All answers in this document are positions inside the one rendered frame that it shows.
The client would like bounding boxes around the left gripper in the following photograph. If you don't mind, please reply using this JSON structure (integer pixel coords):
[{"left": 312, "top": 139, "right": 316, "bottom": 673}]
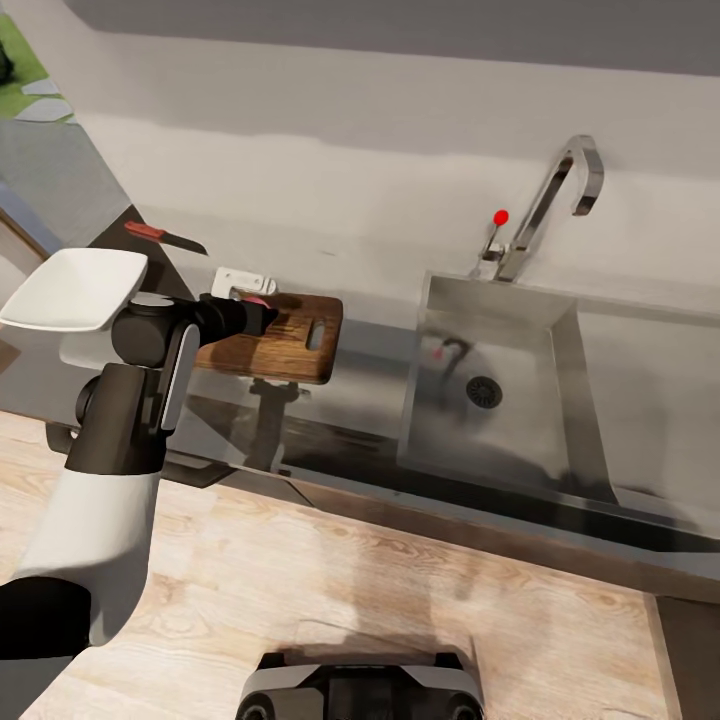
[{"left": 199, "top": 293, "right": 279, "bottom": 341}]

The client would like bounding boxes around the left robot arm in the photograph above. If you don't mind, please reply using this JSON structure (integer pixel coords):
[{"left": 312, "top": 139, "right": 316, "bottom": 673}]
[{"left": 0, "top": 267, "right": 280, "bottom": 720}]

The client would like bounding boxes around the bowl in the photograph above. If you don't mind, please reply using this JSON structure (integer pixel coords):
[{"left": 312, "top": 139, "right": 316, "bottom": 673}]
[{"left": 0, "top": 247, "right": 148, "bottom": 333}]

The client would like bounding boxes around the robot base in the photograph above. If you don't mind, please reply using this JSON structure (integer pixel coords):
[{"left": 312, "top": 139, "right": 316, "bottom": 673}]
[{"left": 235, "top": 653, "right": 485, "bottom": 720}]

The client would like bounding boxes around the parer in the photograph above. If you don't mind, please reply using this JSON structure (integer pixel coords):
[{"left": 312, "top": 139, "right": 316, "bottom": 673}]
[{"left": 125, "top": 221, "right": 206, "bottom": 252}]

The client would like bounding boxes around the cutting board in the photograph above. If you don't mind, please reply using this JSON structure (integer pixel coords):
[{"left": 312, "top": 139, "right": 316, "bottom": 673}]
[{"left": 194, "top": 289, "right": 343, "bottom": 381}]

